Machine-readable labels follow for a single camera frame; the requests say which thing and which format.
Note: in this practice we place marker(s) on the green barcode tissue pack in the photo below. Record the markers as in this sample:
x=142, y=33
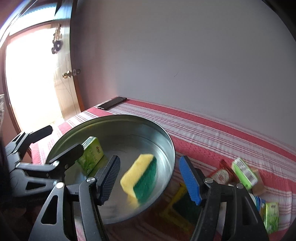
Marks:
x=246, y=176

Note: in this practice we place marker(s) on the green tea tissue pack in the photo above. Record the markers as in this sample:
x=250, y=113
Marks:
x=271, y=217

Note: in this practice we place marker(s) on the brass door handle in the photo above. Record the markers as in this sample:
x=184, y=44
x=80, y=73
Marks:
x=72, y=73

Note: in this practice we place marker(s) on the black door ornament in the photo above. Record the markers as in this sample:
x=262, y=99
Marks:
x=57, y=41

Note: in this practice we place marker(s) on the black smartphone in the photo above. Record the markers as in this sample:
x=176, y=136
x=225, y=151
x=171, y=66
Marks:
x=111, y=103

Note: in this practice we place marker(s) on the wooden door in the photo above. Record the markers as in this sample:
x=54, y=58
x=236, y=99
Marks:
x=35, y=92

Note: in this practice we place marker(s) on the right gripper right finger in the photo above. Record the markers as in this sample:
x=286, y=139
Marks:
x=242, y=220

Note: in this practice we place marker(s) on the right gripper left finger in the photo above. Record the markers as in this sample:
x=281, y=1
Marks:
x=56, y=219

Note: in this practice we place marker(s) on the white blue Vinda tissue pack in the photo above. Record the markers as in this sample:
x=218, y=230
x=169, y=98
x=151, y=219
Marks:
x=259, y=203

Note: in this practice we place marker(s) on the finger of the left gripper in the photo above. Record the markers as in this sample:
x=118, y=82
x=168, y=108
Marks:
x=40, y=134
x=67, y=158

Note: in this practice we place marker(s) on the red snack packet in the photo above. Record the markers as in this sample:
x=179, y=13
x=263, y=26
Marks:
x=224, y=174

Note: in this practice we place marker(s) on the red striped bedspread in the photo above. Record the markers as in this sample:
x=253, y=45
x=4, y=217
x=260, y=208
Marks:
x=207, y=141

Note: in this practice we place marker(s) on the brown snack packet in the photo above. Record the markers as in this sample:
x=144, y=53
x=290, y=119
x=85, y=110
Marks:
x=259, y=188

